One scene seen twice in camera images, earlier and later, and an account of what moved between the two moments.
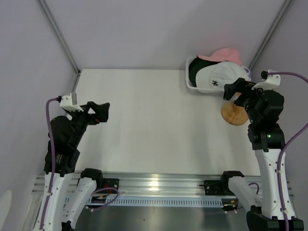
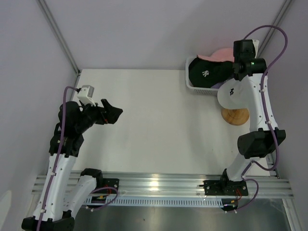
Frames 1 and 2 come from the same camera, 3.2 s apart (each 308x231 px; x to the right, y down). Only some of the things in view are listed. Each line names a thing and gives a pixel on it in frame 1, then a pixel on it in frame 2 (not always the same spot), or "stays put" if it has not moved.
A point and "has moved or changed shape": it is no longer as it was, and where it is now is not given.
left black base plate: [110, 183] stays put
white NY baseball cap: [215, 75] has moved or changed shape
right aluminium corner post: [283, 9] stays put
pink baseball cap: [223, 55] stays put
